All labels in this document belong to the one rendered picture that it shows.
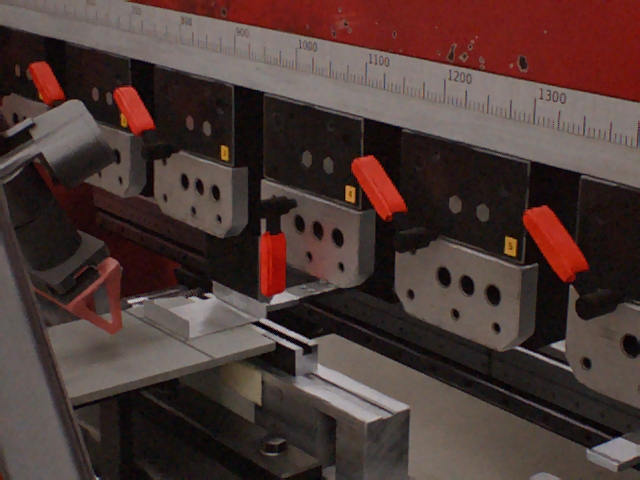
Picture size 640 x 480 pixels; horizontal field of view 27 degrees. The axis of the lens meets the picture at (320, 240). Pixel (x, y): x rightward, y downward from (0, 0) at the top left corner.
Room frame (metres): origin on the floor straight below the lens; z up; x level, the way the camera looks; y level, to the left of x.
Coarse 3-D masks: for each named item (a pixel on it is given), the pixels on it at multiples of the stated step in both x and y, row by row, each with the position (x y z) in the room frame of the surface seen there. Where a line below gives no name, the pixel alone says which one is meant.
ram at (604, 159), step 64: (128, 0) 1.48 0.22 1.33; (192, 0) 1.38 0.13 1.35; (256, 0) 1.30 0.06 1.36; (320, 0) 1.22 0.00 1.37; (384, 0) 1.15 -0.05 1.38; (448, 0) 1.09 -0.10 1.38; (512, 0) 1.04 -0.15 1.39; (576, 0) 0.99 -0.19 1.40; (192, 64) 1.38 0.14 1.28; (256, 64) 1.30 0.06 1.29; (448, 64) 1.09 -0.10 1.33; (512, 64) 1.03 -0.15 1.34; (576, 64) 0.98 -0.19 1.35; (448, 128) 1.09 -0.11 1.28; (512, 128) 1.03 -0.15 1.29
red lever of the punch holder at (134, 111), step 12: (120, 96) 1.42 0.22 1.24; (132, 96) 1.42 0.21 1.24; (120, 108) 1.42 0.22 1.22; (132, 108) 1.41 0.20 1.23; (144, 108) 1.42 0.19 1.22; (132, 120) 1.40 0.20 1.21; (144, 120) 1.40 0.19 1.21; (144, 132) 1.39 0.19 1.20; (156, 144) 1.38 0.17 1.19; (168, 144) 1.39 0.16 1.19; (144, 156) 1.38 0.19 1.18; (156, 156) 1.38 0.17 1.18; (168, 156) 1.39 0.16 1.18
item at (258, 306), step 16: (208, 240) 1.42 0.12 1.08; (224, 240) 1.39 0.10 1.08; (240, 240) 1.37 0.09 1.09; (256, 240) 1.35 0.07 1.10; (208, 256) 1.42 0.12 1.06; (224, 256) 1.39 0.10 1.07; (240, 256) 1.37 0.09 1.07; (256, 256) 1.35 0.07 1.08; (208, 272) 1.42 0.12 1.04; (224, 272) 1.39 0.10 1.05; (240, 272) 1.37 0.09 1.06; (256, 272) 1.35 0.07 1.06; (224, 288) 1.41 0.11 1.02; (240, 288) 1.37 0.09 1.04; (256, 288) 1.35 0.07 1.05; (240, 304) 1.39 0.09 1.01; (256, 304) 1.36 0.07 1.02
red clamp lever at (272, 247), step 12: (264, 204) 1.21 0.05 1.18; (276, 204) 1.22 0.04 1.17; (288, 204) 1.23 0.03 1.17; (264, 216) 1.21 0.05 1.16; (276, 216) 1.22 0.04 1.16; (276, 228) 1.22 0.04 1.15; (264, 240) 1.22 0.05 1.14; (276, 240) 1.22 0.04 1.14; (264, 252) 1.22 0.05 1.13; (276, 252) 1.22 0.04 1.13; (264, 264) 1.22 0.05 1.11; (276, 264) 1.22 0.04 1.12; (264, 276) 1.22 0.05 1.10; (276, 276) 1.22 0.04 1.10; (264, 288) 1.22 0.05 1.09; (276, 288) 1.22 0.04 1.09
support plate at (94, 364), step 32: (128, 320) 1.36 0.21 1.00; (64, 352) 1.27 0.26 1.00; (96, 352) 1.27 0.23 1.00; (128, 352) 1.27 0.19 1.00; (160, 352) 1.27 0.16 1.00; (192, 352) 1.27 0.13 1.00; (224, 352) 1.28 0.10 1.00; (256, 352) 1.29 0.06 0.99; (96, 384) 1.19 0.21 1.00; (128, 384) 1.20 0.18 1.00
